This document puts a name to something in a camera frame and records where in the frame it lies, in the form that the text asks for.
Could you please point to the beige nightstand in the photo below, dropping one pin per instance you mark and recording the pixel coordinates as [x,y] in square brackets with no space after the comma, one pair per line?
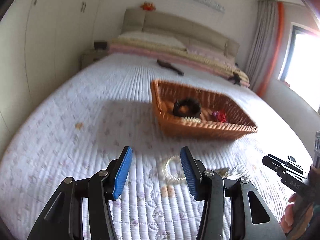
[91,56]

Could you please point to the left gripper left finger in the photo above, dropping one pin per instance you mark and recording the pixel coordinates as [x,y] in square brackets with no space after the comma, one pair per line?
[101,188]

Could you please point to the orange plush toy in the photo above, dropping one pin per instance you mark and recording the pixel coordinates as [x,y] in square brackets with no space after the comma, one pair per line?
[148,6]

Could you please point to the pink pillow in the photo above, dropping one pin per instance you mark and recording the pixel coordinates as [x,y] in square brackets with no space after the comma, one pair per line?
[211,53]

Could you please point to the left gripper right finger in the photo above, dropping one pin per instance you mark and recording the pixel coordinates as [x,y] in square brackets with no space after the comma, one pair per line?
[207,186]

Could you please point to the grey orange curtain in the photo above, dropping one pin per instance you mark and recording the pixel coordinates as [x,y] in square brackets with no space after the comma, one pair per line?
[266,45]

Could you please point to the brown wicker basket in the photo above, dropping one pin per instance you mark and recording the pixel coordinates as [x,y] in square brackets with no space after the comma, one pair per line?
[165,93]

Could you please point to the black scrunchie in basket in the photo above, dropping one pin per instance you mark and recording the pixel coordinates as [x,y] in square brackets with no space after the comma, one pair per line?
[187,107]

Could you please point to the folded beige pink quilts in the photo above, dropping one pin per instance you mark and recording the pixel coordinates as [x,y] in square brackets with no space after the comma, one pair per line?
[176,55]

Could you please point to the red tassel gold charm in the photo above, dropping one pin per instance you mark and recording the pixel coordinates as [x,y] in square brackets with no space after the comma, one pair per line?
[219,116]

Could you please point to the window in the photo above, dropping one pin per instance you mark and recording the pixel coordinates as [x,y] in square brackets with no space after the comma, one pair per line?
[300,70]

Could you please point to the dark box on nightstand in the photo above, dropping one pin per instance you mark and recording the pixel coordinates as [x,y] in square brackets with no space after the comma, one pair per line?
[100,45]

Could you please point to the dark brown object on bed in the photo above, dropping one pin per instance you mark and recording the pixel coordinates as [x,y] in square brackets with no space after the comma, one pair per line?
[169,66]

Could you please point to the black object on quilts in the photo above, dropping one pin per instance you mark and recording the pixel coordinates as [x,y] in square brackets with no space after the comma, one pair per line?
[235,79]

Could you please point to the right hand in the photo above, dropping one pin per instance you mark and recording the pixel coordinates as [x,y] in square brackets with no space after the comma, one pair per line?
[287,219]

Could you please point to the beige padded headboard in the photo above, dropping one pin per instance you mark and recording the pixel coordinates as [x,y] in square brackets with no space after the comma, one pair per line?
[171,25]

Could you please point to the white quilted bedspread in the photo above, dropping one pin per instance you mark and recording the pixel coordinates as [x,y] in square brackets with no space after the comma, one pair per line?
[87,122]

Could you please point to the cream floral pillow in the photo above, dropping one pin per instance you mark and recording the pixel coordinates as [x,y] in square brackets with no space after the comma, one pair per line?
[153,38]

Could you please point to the white wardrobe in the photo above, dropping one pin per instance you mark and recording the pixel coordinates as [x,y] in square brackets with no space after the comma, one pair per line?
[41,43]

